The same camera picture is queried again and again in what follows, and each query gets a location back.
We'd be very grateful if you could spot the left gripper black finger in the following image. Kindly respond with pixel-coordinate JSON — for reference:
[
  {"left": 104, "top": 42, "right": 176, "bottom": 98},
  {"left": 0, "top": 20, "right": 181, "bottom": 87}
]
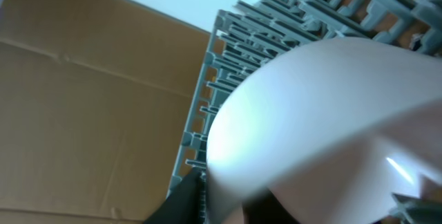
[{"left": 143, "top": 168, "right": 204, "bottom": 224}]

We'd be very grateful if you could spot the brown cardboard box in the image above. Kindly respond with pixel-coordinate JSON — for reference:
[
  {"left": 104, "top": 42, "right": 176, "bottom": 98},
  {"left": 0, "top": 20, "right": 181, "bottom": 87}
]
[{"left": 1, "top": 0, "right": 209, "bottom": 223}]

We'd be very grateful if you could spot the grey dish rack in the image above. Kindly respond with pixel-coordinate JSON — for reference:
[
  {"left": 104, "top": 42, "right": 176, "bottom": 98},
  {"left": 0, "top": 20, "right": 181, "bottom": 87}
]
[{"left": 175, "top": 0, "right": 441, "bottom": 223}]

